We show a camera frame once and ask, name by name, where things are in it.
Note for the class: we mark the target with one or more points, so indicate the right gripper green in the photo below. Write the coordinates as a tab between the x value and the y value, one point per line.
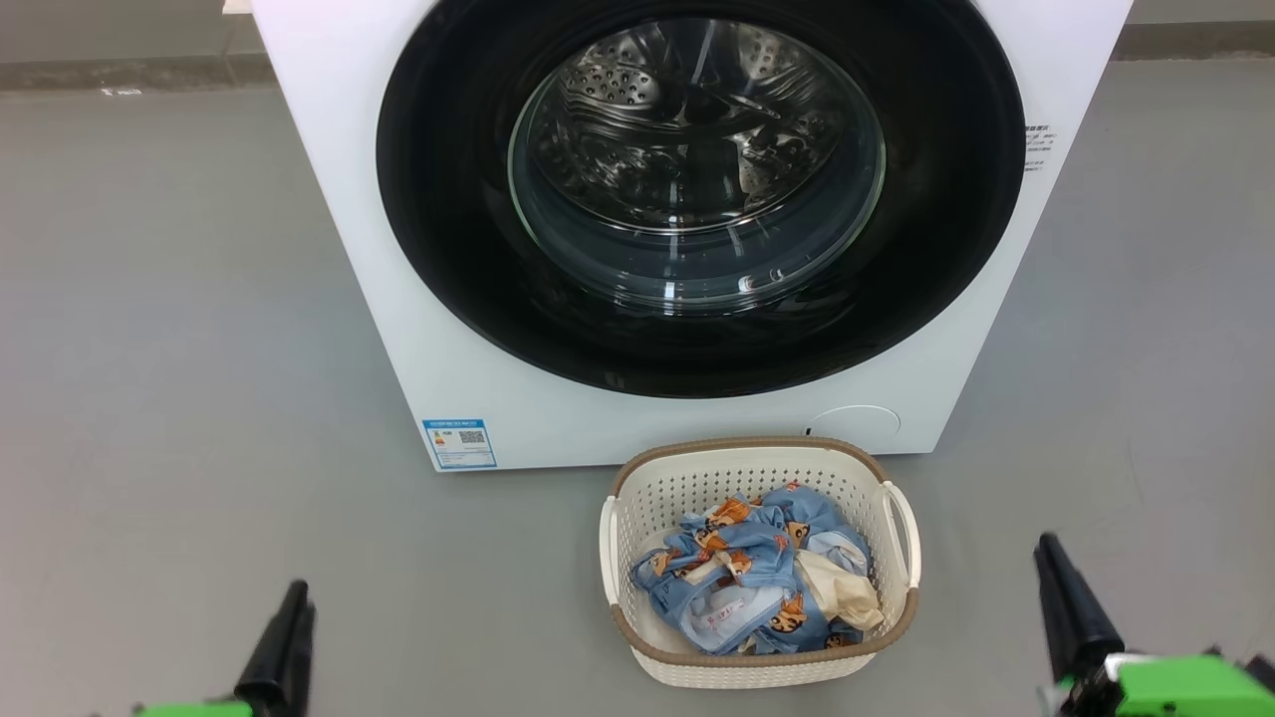
1175	687

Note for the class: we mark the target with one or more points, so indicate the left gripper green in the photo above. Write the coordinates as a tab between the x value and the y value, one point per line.
199	710

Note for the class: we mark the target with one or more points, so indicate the blue cartoon print garment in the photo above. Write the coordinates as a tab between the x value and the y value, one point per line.
757	543
737	617

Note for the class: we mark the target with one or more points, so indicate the black round glass washer door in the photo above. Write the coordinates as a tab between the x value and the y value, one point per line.
448	199

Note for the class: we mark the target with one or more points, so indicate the white front-load washing machine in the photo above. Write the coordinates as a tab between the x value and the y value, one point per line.
329	199

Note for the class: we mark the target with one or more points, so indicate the stainless steel washing machine drum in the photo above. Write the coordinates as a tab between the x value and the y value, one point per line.
687	119

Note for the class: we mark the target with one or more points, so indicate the blue energy label sticker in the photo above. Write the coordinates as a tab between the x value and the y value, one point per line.
458	443

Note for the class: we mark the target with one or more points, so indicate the round white filter cover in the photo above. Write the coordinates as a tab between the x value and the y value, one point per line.
857	423

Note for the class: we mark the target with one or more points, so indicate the cream laundry basket brown rim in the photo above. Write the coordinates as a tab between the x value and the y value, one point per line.
637	498

